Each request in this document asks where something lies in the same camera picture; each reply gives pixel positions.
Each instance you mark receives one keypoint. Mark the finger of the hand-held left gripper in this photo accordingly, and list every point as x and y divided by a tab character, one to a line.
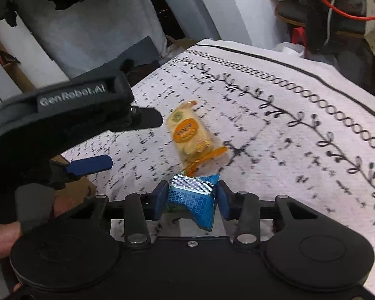
150	117
90	164

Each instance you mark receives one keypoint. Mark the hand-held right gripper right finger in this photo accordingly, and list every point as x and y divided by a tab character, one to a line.
225	201

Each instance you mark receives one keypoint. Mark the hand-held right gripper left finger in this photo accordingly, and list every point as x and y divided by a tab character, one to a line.
160	200

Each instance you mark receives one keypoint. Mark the brown cardboard box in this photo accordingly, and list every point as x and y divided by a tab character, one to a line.
89	187

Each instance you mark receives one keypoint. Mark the blue snack packet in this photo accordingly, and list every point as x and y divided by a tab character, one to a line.
193	201

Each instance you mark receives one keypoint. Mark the orange cracker packet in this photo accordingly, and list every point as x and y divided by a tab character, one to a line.
189	131

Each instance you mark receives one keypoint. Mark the dark grey board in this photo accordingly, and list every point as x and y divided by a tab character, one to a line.
142	51

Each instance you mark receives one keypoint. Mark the white patterned tablecloth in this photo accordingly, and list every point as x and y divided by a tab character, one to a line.
284	125

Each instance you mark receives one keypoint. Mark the red object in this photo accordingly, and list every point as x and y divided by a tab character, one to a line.
298	37

